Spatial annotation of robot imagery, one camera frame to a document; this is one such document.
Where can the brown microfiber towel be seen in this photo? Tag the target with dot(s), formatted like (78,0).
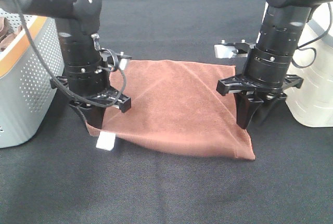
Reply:
(175,108)

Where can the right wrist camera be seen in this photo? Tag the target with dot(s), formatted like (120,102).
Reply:
(232,49)

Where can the white plastic storage bin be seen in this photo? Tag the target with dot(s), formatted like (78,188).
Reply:
(311,105)

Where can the grey perforated laundry basket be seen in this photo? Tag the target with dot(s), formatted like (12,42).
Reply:
(25,88)

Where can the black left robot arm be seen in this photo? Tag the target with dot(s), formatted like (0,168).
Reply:
(87,65)

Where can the brown towels in basket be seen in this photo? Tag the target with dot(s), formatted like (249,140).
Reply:
(7,34)

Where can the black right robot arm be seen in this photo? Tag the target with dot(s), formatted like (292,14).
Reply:
(279,35)

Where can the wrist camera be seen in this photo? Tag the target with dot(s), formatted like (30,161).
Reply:
(115,61)
(232,49)

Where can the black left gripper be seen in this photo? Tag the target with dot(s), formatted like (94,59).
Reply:
(93,115)

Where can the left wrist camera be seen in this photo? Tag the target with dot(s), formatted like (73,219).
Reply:
(115,61)

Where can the black cloth table cover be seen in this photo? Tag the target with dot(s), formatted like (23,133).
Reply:
(60,177)

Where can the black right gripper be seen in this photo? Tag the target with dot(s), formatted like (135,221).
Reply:
(249,90)

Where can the white towel label tag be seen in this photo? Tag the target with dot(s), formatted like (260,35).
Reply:
(106,141)

